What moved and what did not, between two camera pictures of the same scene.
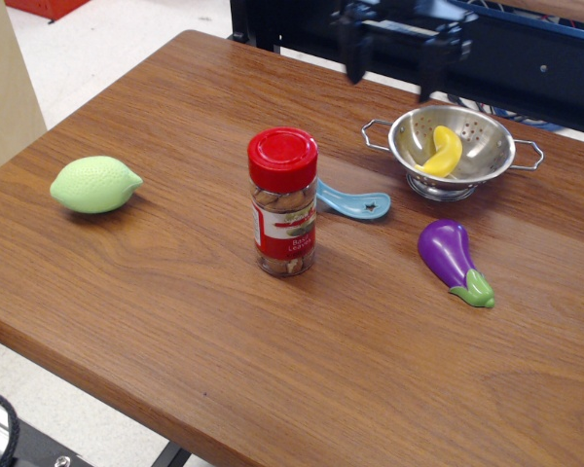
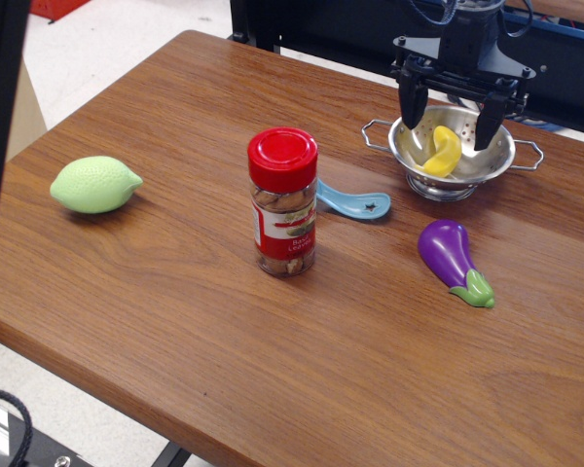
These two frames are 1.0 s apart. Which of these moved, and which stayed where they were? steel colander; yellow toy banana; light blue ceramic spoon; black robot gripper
Moved: black robot gripper
Stayed: steel colander; yellow toy banana; light blue ceramic spoon
